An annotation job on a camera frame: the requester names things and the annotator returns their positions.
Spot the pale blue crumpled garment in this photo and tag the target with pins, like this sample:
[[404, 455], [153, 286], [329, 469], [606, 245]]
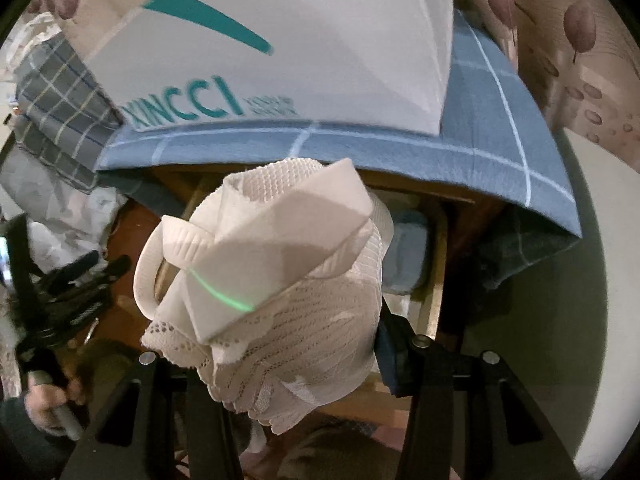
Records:
[[407, 262]]

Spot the blue checked cloth cover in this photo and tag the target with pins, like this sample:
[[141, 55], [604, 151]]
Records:
[[492, 139]]

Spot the pink dotted bed sheet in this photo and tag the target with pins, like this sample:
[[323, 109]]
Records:
[[579, 61]]

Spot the light wooden drawer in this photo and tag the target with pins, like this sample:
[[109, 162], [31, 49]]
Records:
[[430, 279]]

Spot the grey plaid blanket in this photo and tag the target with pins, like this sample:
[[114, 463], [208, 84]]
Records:
[[65, 118]]

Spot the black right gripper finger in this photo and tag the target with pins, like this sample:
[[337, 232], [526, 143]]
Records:
[[396, 347]]

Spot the white lace underwear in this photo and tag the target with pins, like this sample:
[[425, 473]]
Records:
[[270, 284]]

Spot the brown wooden nightstand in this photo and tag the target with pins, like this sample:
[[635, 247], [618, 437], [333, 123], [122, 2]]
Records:
[[467, 213]]

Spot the left hand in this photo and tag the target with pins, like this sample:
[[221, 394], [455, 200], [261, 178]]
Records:
[[42, 399]]

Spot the white crumpled cloth pile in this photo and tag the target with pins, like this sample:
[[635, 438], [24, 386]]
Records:
[[63, 222]]

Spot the white box teal lettering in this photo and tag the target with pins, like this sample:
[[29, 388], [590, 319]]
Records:
[[382, 63]]

